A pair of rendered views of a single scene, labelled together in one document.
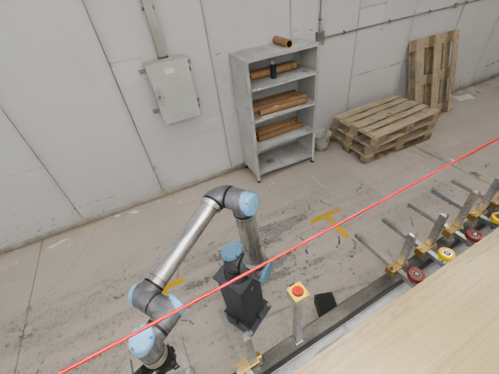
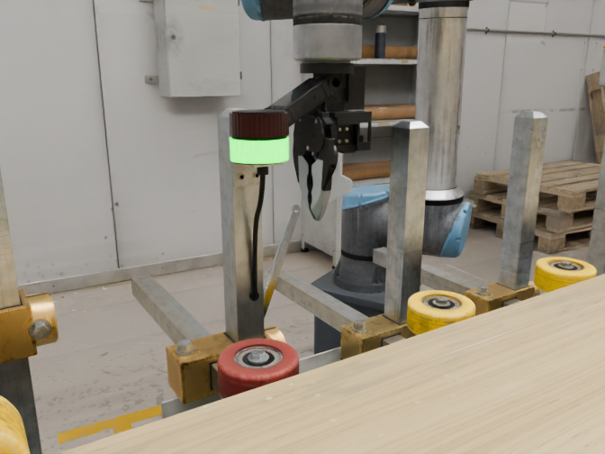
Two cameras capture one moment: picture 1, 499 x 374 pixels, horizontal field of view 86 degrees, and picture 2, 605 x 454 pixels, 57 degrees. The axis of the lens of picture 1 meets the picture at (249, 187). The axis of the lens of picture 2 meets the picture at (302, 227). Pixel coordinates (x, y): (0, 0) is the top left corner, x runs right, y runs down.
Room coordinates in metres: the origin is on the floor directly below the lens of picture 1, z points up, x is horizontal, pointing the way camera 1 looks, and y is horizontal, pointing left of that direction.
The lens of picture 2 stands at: (-0.35, 0.59, 1.17)
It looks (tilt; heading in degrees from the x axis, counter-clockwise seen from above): 16 degrees down; 351
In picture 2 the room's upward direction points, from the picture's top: straight up
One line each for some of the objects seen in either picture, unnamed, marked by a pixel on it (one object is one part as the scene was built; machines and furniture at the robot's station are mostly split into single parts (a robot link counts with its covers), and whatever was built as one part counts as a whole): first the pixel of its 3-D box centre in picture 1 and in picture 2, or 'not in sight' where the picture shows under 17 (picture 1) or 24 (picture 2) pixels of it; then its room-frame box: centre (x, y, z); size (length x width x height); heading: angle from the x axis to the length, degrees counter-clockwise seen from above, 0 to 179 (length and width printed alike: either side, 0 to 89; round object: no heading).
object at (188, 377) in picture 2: not in sight; (230, 359); (0.25, 0.58, 0.85); 0.14 x 0.06 x 0.05; 113
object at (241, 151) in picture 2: not in sight; (259, 148); (0.22, 0.54, 1.10); 0.06 x 0.06 x 0.02
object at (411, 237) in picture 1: (402, 260); not in sight; (0.84, -0.82, 0.86); 0.04 x 0.04 x 0.48; 23
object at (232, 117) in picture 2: not in sight; (258, 123); (0.22, 0.54, 1.13); 0.06 x 0.06 x 0.02
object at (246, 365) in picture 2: not in sight; (259, 403); (0.14, 0.56, 0.85); 0.08 x 0.08 x 0.11
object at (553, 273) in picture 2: not in sight; (561, 299); (0.34, 0.10, 0.85); 0.08 x 0.08 x 0.11
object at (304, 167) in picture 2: not in sight; (320, 185); (0.42, 0.44, 1.02); 0.06 x 0.03 x 0.09; 113
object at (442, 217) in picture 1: (431, 240); not in sight; (0.94, -1.05, 0.87); 0.04 x 0.04 x 0.48; 23
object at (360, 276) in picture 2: (236, 268); (366, 264); (1.09, 0.17, 0.65); 0.19 x 0.19 x 0.10
